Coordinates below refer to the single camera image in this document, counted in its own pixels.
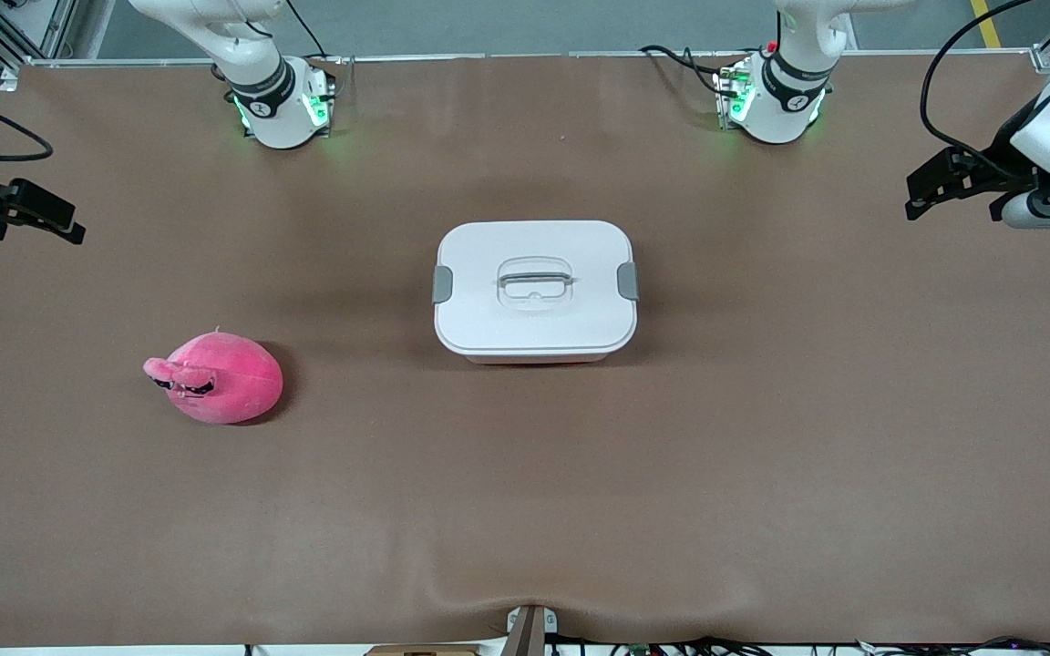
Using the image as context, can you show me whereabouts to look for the pink plush toy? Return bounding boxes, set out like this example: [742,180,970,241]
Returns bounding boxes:
[142,326,285,426]

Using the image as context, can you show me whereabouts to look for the white box lid grey latches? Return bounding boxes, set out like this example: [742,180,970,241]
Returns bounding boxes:
[432,220,641,357]

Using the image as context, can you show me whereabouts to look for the pink translucent plastic box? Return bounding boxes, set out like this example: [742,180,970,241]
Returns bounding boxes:
[463,352,618,367]

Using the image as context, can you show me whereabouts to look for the brown table mat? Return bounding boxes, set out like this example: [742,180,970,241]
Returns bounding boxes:
[0,50,1050,650]

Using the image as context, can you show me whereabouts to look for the black base cables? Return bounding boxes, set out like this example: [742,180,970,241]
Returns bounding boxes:
[639,44,728,97]

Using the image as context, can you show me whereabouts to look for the thin black base cable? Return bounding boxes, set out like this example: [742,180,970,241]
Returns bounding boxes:
[283,0,331,61]

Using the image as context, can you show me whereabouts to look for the grey bracket with brown bar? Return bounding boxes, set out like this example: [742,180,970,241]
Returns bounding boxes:
[504,604,560,656]

